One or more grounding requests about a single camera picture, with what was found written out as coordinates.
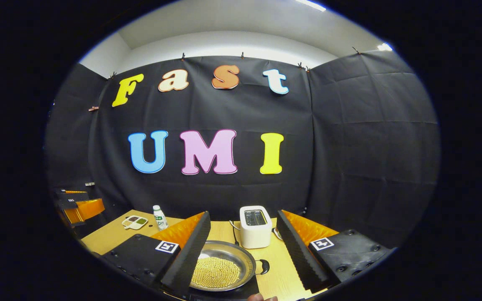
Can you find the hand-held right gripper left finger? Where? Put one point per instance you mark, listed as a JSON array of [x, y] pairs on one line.
[[191, 246]]

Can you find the black induction cooktop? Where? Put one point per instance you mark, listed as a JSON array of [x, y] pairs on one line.
[[249, 290]]

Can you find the white toaster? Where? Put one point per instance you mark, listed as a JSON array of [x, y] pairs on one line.
[[255, 238]]

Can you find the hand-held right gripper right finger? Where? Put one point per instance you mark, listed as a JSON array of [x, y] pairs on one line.
[[297, 251]]

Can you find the white divided bean tray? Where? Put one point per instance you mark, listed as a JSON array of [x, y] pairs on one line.
[[134, 222]]

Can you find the ceiling light panel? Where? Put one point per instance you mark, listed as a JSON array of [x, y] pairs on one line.
[[385, 47]]

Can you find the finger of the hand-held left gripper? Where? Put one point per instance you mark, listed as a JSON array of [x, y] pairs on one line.
[[71, 195], [90, 209]]

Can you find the pile of yellow soybeans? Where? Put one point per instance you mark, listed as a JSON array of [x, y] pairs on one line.
[[216, 271]]

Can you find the black backdrop cloth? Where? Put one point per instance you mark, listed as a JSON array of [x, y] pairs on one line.
[[349, 167]]

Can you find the white bottle with green label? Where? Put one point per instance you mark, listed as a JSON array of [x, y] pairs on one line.
[[160, 220]]

